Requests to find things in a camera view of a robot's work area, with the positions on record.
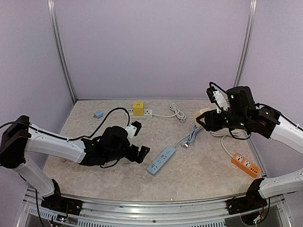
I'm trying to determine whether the yellow cube socket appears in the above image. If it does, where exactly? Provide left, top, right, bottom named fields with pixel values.
left=133, top=101, right=144, bottom=116

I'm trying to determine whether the white power strip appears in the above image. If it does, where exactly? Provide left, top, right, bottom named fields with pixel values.
left=127, top=103, right=187, bottom=122

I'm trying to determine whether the left aluminium frame post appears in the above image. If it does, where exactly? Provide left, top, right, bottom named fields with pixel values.
left=47, top=0, right=78, bottom=104

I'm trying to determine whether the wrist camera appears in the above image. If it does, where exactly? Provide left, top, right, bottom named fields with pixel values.
left=206, top=87, right=228, bottom=114
left=125, top=121, right=142, bottom=139

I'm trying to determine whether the blue plug adapter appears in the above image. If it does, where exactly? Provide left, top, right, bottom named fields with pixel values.
left=93, top=110, right=103, bottom=119

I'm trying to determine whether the blue power strip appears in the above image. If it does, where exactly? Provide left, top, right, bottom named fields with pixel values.
left=147, top=125, right=203, bottom=176

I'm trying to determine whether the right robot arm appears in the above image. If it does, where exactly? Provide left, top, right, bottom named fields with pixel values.
left=196, top=82, right=303, bottom=210

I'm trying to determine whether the front aluminium rail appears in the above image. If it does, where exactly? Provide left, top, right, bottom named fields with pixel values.
left=16, top=188, right=294, bottom=227

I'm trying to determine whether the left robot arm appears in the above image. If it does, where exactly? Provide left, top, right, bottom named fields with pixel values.
left=0, top=115, right=150, bottom=210

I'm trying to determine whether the aluminium frame post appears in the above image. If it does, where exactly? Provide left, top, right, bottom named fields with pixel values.
left=233, top=0, right=258, bottom=87
left=47, top=0, right=78, bottom=104

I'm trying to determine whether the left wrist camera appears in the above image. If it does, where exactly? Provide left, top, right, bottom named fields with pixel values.
left=125, top=121, right=142, bottom=139

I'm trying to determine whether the beige cube socket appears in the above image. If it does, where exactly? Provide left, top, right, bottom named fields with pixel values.
left=193, top=107, right=211, bottom=127

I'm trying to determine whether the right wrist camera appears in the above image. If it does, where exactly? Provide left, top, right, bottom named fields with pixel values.
left=206, top=87, right=228, bottom=114

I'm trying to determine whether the right aluminium frame post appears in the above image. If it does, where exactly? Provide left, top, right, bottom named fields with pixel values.
left=233, top=0, right=258, bottom=87

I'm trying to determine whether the orange power strip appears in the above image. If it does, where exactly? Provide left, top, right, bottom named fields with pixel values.
left=210, top=129, right=261, bottom=178

